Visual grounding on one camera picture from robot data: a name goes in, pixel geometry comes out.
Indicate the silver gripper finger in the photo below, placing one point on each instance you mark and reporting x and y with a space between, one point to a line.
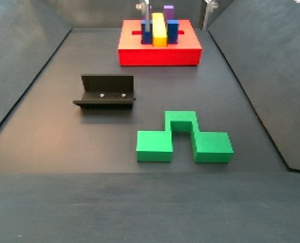
143 7
210 6

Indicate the green U-shaped block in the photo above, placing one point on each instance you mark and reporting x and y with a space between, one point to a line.
210 146

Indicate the red base board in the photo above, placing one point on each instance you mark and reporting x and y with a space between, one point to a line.
135 54

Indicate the black angle fixture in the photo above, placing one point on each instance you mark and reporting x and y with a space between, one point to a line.
107 90

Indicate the purple block right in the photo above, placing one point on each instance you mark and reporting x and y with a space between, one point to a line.
167 12

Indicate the yellow long block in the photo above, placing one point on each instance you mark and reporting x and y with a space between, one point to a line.
159 35

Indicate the blue block right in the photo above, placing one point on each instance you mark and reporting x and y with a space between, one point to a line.
173 24

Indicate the blue block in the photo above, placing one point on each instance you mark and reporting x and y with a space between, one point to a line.
146 33
173 24

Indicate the blue block left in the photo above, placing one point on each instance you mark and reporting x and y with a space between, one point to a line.
146 33

